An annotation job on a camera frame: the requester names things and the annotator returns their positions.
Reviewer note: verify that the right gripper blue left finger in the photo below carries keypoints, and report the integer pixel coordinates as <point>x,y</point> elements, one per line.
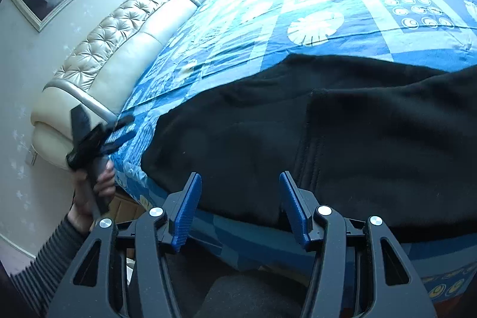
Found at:
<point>182,213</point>

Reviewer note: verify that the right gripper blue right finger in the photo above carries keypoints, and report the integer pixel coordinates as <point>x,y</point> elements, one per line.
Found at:
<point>296,209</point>

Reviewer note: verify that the black studded pants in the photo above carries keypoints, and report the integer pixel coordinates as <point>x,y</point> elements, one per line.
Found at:
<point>366,137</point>

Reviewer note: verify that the striped left sleeve forearm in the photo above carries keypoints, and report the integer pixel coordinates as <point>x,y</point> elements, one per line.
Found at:
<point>37,284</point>

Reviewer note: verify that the person's left hand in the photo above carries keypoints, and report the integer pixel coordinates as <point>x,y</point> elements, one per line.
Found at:
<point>80,214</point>

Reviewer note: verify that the cream tufted leather headboard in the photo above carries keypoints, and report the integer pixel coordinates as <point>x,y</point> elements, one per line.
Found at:
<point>102,70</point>

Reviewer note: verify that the blue patterned bed quilt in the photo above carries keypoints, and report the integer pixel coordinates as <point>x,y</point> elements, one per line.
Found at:
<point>228,40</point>

